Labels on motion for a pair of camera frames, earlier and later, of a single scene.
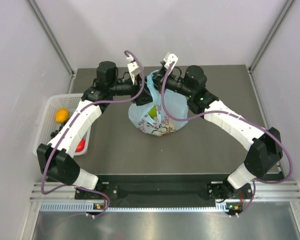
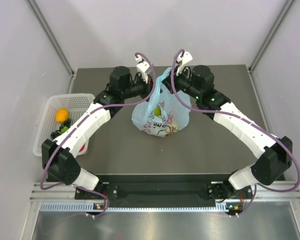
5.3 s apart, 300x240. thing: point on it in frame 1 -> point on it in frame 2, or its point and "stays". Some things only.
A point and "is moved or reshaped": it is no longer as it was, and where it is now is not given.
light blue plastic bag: x=175 y=103 stays
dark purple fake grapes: x=52 y=134 stays
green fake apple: x=153 y=112 is moved or reshaped
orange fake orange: x=62 y=115 stays
